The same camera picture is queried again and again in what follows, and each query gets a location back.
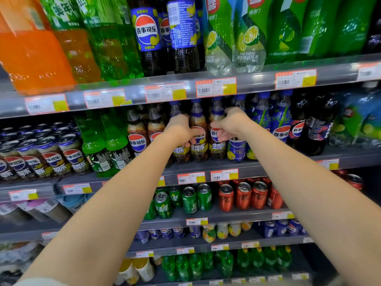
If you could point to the large orange soda bottle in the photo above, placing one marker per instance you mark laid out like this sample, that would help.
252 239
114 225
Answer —
77 53
29 56

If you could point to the large cola bottle blue label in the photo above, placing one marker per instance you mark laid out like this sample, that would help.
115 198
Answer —
147 35
182 29

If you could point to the row of orange-red soda cans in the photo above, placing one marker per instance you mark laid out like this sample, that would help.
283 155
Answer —
243 198

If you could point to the row of green soda cans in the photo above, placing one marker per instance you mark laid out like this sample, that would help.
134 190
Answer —
189 202

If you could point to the row of dark blue cola cans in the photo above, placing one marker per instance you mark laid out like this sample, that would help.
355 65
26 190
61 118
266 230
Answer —
281 227

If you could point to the white yellow drink cup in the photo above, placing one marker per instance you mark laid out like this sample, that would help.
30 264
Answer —
145 268
128 272

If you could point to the dark cola bottle black label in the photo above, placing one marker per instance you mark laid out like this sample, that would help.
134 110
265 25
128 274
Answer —
320 128
298 128

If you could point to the large dark soda bottle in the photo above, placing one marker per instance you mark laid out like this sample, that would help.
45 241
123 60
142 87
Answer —
374 41

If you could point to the large clear lime soda bottle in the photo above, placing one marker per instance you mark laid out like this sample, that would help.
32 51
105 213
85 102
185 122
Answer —
218 41
251 38

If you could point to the large green lime soda bottle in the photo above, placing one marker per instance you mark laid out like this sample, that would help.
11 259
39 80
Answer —
318 29
352 26
285 35

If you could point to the cola bottle blue lemon label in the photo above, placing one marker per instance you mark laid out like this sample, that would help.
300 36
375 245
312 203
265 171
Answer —
236 150

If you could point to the row of purple-blue drink cans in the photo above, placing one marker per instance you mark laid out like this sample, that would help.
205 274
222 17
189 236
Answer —
166 233

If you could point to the pile of clear plastic packets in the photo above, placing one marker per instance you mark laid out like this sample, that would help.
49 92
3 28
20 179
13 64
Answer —
17 256

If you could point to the person's right forearm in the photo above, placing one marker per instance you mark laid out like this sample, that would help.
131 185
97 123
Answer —
312 190

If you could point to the person's right hand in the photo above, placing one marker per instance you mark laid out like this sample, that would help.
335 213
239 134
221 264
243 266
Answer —
238 123

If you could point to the small white yellow drink bottle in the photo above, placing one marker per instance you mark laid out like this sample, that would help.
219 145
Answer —
222 231
246 226
234 229
209 234

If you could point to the group of cola cans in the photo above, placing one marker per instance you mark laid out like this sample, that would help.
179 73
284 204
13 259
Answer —
49 157

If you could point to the person's left forearm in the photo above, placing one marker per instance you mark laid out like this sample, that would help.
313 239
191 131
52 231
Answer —
113 211

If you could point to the grey metal shelf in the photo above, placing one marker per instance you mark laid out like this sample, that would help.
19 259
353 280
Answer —
282 240
282 166
256 80
238 216
199 282

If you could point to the person's right thumb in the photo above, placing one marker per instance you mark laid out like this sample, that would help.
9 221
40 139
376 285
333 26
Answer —
217 125

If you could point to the person's left hand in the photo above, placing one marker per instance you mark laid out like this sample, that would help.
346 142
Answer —
177 129

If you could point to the blue bamboo print soda bottle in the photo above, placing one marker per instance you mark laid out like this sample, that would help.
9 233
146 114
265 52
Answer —
281 122
262 116

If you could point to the clear wrapped labelled packet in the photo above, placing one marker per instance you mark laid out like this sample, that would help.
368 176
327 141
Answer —
12 214
55 209
34 211

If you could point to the person's left thumb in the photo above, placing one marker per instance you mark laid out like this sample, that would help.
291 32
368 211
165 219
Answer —
198 133

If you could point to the light blue packet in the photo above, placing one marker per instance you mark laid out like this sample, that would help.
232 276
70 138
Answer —
74 202

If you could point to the row of shelf price tags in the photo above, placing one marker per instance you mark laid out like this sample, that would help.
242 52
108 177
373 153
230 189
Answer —
214 87
196 221
192 178
220 247

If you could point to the row of small green bottles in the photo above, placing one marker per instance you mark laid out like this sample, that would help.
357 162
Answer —
226 262

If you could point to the person's white sleeve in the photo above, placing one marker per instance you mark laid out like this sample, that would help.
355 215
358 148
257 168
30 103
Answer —
41 282

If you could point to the red soda can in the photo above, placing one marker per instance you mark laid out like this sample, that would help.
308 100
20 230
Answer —
340 172
354 181

